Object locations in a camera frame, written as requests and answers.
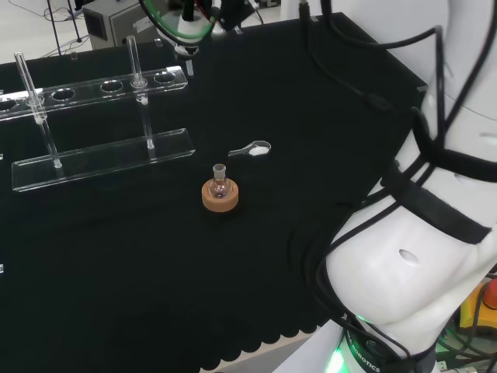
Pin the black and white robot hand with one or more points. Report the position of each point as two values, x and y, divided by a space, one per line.
193 28

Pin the clear plastic funnel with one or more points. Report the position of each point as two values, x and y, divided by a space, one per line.
189 69

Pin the glass weighing funnel with powder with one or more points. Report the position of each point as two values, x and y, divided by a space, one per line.
256 149

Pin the clear acrylic funnel stand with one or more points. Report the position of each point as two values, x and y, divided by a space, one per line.
105 155

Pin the small round-bottom glass flask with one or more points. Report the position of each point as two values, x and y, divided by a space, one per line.
220 186

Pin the grey metal box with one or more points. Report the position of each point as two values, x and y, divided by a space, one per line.
116 23

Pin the black tripod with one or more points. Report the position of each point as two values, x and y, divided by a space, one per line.
62 23

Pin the black bench cloth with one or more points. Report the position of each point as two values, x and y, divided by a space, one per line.
155 272

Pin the yellow stop button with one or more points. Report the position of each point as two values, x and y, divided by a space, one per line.
479 307

